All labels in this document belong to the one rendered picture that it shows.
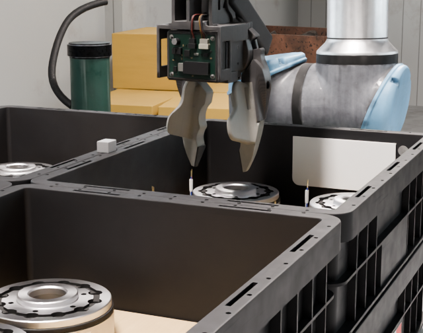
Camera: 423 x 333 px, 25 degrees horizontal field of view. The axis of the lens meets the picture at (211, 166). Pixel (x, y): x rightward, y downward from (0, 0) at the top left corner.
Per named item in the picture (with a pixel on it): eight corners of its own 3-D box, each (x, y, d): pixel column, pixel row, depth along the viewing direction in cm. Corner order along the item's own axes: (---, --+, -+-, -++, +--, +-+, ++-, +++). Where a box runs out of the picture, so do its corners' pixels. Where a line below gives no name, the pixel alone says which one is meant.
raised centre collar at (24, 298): (39, 286, 79) (39, 279, 79) (90, 295, 77) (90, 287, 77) (3, 305, 75) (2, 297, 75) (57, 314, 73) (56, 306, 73)
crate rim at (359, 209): (201, 136, 123) (201, 117, 122) (439, 154, 111) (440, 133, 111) (22, 207, 87) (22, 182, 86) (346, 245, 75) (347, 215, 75)
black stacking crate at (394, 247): (202, 209, 124) (202, 122, 122) (433, 234, 113) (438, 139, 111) (29, 308, 89) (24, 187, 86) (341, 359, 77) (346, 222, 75)
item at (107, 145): (105, 149, 101) (104, 138, 101) (116, 150, 101) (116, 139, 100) (96, 152, 100) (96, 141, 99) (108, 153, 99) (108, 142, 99)
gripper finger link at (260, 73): (229, 126, 97) (213, 41, 97) (238, 123, 99) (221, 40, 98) (271, 119, 95) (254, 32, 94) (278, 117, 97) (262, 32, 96)
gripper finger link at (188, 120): (147, 164, 98) (164, 78, 95) (177, 154, 103) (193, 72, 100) (173, 174, 97) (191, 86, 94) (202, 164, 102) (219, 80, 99)
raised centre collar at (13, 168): (10, 165, 127) (9, 160, 127) (43, 168, 125) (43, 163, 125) (-10, 173, 122) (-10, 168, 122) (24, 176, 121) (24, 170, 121)
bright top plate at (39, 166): (2, 164, 130) (2, 160, 130) (70, 168, 127) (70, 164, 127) (-39, 180, 121) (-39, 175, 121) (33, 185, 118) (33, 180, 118)
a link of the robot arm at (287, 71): (247, 133, 154) (244, 47, 151) (327, 137, 148) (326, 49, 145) (215, 148, 143) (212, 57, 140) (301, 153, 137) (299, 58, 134)
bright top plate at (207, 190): (206, 184, 118) (206, 179, 118) (286, 189, 116) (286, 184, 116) (181, 203, 109) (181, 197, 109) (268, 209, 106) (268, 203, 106)
